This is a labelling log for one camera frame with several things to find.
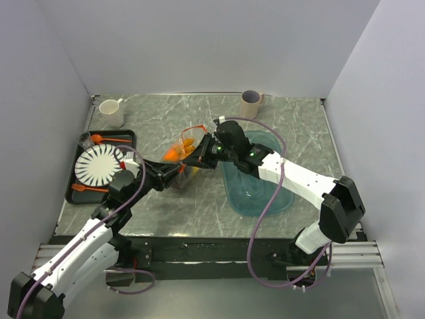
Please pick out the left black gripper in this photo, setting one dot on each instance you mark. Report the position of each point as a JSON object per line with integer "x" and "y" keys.
{"x": 161, "y": 173}

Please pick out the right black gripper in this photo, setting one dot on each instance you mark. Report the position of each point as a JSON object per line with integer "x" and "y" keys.
{"x": 200, "y": 155}

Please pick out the orange ginger root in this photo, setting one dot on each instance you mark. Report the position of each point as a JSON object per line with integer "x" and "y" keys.
{"x": 188, "y": 146}

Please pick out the yellow squash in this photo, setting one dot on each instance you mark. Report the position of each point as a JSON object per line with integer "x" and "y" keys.
{"x": 193, "y": 171}

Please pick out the small orange pumpkin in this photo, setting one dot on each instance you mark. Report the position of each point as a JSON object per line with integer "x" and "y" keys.
{"x": 172, "y": 155}

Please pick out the clear zip top bag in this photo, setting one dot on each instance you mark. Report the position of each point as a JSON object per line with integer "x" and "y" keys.
{"x": 197, "y": 133}

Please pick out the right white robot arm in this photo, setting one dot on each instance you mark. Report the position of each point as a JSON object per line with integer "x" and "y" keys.
{"x": 338, "y": 200}

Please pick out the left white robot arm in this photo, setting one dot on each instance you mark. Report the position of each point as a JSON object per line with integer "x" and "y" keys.
{"x": 46, "y": 292}

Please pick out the teal plastic tray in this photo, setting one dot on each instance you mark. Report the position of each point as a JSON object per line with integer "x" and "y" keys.
{"x": 247, "y": 195}

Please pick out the striped white plate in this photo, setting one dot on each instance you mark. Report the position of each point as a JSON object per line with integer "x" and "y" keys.
{"x": 96, "y": 166}

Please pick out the orange plastic spoon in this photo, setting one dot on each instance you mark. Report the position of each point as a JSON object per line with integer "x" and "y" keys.
{"x": 96, "y": 138}

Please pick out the beige mug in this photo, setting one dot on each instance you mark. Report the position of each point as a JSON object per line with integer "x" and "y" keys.
{"x": 250, "y": 103}

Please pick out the white cup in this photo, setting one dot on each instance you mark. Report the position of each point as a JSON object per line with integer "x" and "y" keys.
{"x": 112, "y": 112}

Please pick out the clear plastic glass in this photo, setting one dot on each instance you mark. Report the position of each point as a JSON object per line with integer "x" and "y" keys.
{"x": 85, "y": 141}

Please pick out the orange plastic fork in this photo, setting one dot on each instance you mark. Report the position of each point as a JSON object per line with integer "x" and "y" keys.
{"x": 78, "y": 187}

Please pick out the black tray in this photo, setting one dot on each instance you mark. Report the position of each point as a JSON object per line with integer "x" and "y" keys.
{"x": 90, "y": 197}

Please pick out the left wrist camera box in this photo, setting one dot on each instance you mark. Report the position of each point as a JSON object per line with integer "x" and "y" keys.
{"x": 130, "y": 165}

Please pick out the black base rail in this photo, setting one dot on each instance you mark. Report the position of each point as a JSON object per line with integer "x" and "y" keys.
{"x": 195, "y": 258}

